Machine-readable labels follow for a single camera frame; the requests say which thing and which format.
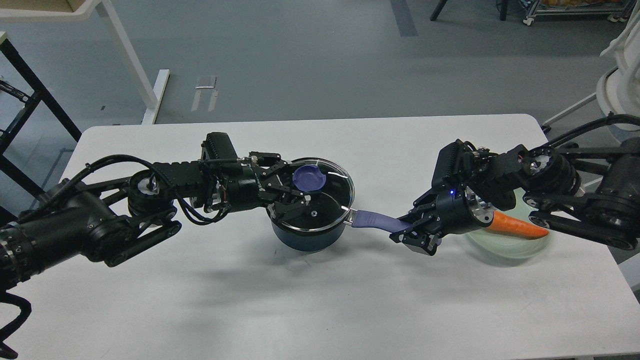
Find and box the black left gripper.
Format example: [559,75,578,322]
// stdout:
[220,151,312,224]

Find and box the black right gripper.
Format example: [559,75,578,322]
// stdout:
[390,187,493,256]

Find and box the glass lid with blue knob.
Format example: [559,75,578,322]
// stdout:
[267,157,355,210]

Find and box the blue saucepan with handle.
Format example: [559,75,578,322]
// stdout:
[271,203,410,252]

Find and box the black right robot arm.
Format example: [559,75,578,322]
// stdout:
[390,114,640,256]

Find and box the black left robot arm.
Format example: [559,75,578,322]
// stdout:
[1,132,326,341]

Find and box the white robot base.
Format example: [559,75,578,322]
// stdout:
[542,20,640,133]

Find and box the translucent green plate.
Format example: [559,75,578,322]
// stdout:
[466,189,554,260]

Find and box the orange toy carrot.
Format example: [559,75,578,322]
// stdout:
[486,210,549,240]

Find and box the black stand leg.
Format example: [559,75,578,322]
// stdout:
[429,0,510,22]

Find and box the metal wheeled cart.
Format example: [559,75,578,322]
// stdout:
[519,0,637,27]

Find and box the black metal rack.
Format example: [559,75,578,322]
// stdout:
[0,32,82,200]

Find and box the white table frame leg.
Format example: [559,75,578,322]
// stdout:
[0,0,170,125]

